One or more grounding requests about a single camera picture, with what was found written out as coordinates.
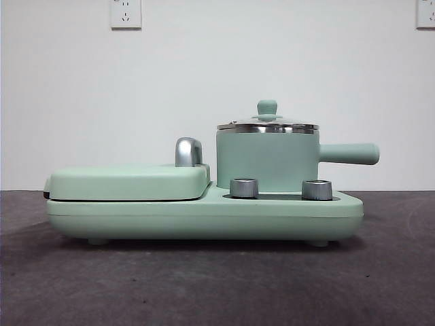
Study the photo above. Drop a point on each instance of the glass lid with green knob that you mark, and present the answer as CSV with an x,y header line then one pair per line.
x,y
267,108

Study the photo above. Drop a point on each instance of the silver black control knob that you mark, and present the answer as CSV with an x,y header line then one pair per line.
x,y
316,189
243,187

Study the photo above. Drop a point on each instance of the green breakfast machine base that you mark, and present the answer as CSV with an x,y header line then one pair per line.
x,y
204,217

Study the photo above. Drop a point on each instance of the white wall socket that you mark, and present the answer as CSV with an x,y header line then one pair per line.
x,y
125,13
426,13

